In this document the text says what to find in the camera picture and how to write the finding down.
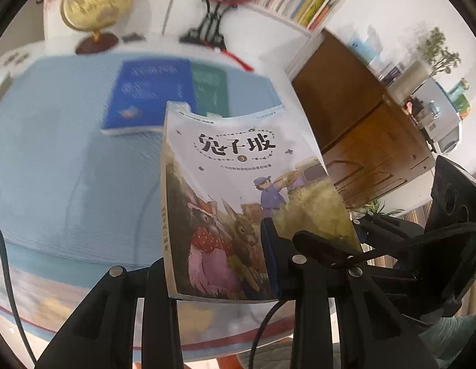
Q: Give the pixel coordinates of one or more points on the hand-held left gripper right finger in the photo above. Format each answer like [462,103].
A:
[270,261]

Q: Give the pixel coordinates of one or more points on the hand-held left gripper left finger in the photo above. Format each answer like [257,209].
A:
[161,315]

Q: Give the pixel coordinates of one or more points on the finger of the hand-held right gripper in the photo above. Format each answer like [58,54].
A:
[322,248]
[388,226]

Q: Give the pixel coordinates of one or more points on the white rabbit illustrated book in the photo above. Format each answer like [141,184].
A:
[230,184]

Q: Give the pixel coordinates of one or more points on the teal book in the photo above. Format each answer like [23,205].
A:
[209,84]

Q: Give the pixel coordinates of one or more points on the blue book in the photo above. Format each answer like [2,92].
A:
[145,92]

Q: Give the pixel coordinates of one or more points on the person's right forearm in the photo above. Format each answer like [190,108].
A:
[453,342]

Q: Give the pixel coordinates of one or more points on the green floor plant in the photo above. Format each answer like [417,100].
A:
[376,209]

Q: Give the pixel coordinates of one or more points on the person's grey clothing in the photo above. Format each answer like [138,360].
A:
[268,357]

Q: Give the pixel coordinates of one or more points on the brown wooden cabinet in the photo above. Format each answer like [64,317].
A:
[357,123]

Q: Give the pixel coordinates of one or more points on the white appliance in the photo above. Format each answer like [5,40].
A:
[441,123]

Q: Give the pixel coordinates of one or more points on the green packages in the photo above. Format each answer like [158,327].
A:
[463,102]

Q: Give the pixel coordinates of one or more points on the purple box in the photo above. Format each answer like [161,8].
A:
[393,75]

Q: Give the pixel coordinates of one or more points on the blue textured mat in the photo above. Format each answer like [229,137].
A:
[68,169]

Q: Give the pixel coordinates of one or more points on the light blue card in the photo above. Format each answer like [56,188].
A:
[363,48]

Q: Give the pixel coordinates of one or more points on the potted green plant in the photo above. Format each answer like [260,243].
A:
[439,50]

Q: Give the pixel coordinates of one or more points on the red tassel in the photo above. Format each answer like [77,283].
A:
[239,60]

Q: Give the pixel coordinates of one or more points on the small black figurine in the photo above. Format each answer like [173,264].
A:
[134,38]

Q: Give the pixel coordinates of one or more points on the white bookshelf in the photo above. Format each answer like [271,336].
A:
[153,11]

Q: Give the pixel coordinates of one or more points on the yellow globe on wooden stand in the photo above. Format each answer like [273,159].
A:
[95,0]

